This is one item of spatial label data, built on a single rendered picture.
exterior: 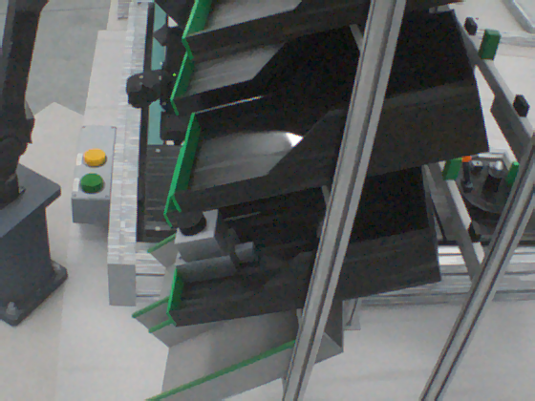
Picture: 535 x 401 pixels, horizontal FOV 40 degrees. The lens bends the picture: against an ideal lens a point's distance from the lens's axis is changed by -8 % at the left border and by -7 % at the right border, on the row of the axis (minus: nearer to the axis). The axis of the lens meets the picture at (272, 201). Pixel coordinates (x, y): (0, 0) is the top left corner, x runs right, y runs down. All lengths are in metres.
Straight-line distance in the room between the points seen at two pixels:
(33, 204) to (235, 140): 0.47
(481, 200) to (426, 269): 0.67
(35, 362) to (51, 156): 0.51
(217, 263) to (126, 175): 0.56
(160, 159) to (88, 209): 0.16
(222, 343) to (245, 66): 0.34
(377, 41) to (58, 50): 3.13
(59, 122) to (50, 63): 1.88
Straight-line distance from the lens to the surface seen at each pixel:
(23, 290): 1.24
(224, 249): 0.83
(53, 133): 1.63
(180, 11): 1.08
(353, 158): 0.61
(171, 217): 0.91
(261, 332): 0.93
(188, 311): 0.80
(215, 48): 0.60
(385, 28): 0.56
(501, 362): 1.33
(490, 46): 0.78
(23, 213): 1.14
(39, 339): 1.24
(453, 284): 1.34
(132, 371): 1.19
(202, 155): 0.76
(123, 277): 1.22
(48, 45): 3.68
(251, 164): 0.72
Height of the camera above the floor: 1.82
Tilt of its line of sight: 41 degrees down
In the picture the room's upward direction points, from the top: 9 degrees clockwise
